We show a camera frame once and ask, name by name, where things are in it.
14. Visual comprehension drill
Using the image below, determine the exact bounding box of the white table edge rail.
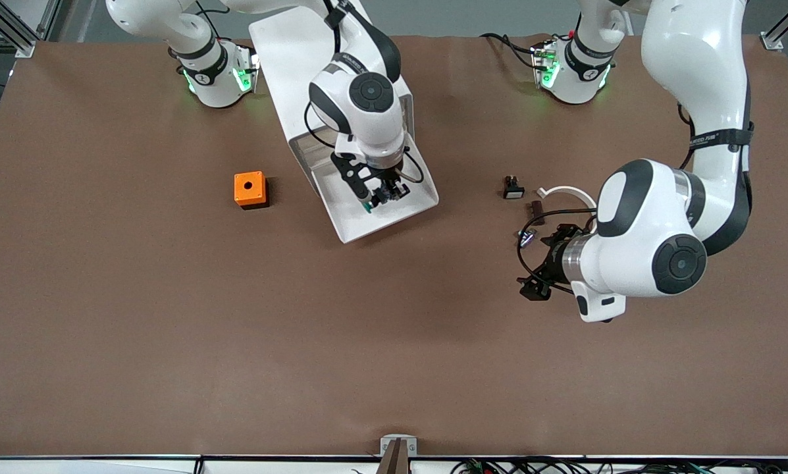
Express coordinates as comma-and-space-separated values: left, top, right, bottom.
0, 454, 788, 474

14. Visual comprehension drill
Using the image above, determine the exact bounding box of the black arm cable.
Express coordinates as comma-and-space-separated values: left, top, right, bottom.
303, 97, 425, 185
517, 209, 598, 292

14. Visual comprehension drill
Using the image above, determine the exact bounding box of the black base cable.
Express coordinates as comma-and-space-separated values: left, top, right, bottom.
479, 32, 547, 70

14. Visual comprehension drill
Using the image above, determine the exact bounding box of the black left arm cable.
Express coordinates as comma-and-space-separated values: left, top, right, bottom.
517, 209, 598, 292

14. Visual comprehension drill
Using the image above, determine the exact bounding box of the grey metal bracket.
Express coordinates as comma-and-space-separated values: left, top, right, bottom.
379, 434, 419, 474

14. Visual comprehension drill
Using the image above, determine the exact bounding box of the orange button enclosure box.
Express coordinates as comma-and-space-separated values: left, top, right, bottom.
234, 171, 270, 211

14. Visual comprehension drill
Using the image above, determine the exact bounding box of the white curved plastic bracket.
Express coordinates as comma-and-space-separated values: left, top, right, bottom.
537, 186, 597, 206

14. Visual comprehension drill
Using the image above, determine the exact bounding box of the green push button switch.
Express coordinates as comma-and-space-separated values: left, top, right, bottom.
363, 184, 409, 215

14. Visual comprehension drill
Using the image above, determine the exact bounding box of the black cable bundle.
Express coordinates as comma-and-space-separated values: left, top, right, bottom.
453, 458, 788, 474

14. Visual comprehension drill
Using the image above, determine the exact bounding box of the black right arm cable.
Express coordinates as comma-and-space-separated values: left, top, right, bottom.
303, 97, 425, 185

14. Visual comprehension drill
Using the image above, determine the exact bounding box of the brown table mat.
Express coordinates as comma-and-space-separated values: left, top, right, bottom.
0, 33, 788, 459

